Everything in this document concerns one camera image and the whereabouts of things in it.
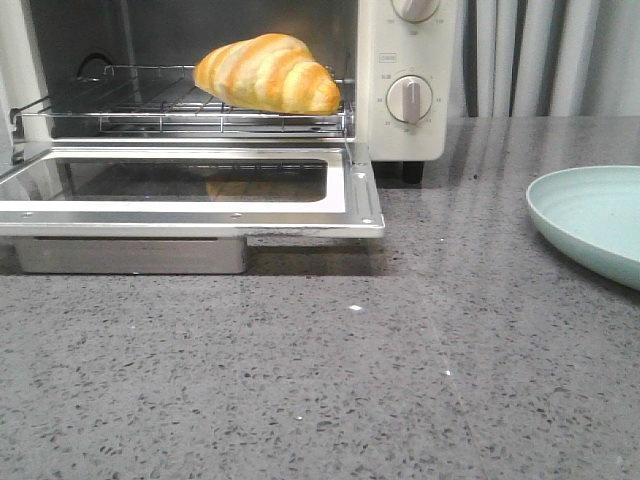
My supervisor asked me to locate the oven dial knob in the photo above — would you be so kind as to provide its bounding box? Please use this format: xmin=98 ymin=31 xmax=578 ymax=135
xmin=386 ymin=75 xmax=433 ymax=125
xmin=391 ymin=0 xmax=440 ymax=23

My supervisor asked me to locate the light green round plate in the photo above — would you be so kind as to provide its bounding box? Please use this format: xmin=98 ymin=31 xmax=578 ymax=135
xmin=526 ymin=165 xmax=639 ymax=290

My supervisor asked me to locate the oven glass door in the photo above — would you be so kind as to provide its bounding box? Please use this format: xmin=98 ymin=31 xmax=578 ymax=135
xmin=1 ymin=141 xmax=385 ymax=239

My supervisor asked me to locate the lower oven dial knob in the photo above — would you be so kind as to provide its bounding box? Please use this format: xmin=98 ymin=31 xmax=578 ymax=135
xmin=386 ymin=75 xmax=433 ymax=125

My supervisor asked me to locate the metal wire oven rack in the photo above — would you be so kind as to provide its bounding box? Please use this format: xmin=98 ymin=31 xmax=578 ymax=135
xmin=10 ymin=65 xmax=355 ymax=140

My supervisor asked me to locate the grey curtain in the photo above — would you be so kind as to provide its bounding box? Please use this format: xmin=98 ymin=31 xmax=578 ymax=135
xmin=449 ymin=1 xmax=639 ymax=118

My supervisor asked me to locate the striped orange bread roll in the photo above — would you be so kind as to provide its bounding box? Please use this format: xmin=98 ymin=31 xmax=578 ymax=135
xmin=193 ymin=33 xmax=341 ymax=115

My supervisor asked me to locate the upper oven dial knob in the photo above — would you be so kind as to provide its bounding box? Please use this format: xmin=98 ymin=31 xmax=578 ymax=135
xmin=391 ymin=0 xmax=440 ymax=23

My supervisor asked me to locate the oven door handle bar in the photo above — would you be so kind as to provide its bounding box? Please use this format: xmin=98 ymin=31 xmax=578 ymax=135
xmin=13 ymin=237 xmax=248 ymax=274

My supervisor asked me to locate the white toaster oven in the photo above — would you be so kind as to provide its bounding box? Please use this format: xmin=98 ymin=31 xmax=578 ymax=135
xmin=1 ymin=1 xmax=458 ymax=183

